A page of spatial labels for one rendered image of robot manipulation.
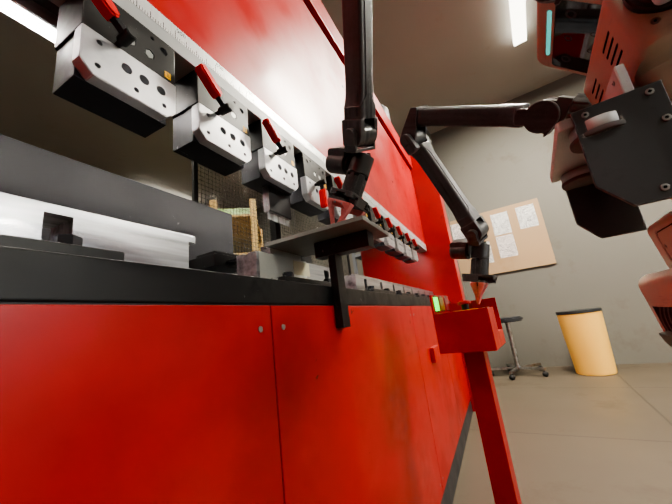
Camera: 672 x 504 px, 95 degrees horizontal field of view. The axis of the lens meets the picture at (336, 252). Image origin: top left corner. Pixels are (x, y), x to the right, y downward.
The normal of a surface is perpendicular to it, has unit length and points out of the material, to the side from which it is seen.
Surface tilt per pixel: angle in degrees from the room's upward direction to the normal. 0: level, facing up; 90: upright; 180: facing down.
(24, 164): 90
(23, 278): 90
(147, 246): 90
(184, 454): 90
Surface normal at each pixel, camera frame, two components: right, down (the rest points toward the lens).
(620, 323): -0.55, -0.13
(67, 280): 0.88, -0.22
